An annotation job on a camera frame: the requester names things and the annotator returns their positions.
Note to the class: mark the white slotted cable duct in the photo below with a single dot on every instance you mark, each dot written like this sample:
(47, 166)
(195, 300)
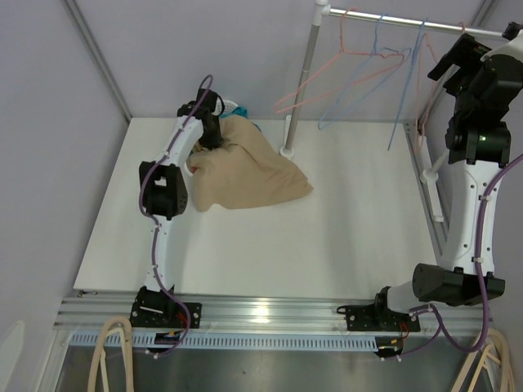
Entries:
(231, 341)

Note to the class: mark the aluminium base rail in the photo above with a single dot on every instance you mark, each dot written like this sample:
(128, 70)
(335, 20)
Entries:
(200, 314)

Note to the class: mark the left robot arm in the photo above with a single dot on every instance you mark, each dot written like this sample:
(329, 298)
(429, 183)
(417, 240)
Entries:
(163, 196)

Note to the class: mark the white perforated plastic basket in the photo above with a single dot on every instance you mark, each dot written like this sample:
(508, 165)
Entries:
(225, 108)

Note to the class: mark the beige t shirt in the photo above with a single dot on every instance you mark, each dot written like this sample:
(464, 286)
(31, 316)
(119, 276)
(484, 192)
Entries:
(245, 172)

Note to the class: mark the beige tubes lower right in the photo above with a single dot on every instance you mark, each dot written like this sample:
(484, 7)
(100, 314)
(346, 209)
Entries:
(494, 359)

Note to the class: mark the beige tubes lower left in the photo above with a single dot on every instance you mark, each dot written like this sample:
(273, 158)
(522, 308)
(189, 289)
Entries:
(122, 327)

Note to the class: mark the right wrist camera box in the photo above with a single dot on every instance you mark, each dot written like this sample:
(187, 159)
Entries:
(513, 47)

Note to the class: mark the metal clothes rack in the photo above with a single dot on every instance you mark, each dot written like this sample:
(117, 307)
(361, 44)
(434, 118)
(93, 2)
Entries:
(324, 9)

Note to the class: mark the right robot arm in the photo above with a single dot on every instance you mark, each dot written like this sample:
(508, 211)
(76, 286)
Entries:
(478, 146)

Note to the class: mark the blue hanger with teal shirt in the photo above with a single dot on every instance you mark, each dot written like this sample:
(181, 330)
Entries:
(378, 64)

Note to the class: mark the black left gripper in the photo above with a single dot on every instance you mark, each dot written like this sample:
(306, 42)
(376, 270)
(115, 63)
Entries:
(216, 140)

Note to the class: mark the blue hanger with beige shirt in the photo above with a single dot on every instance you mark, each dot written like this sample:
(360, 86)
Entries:
(413, 58)

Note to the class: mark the beige tubes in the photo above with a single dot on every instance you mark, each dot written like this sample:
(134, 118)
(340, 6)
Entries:
(494, 359)
(122, 327)

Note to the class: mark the teal t shirt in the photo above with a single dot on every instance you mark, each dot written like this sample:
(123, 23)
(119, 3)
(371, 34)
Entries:
(240, 120)

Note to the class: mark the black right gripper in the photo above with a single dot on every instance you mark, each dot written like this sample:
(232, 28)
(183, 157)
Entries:
(467, 55)

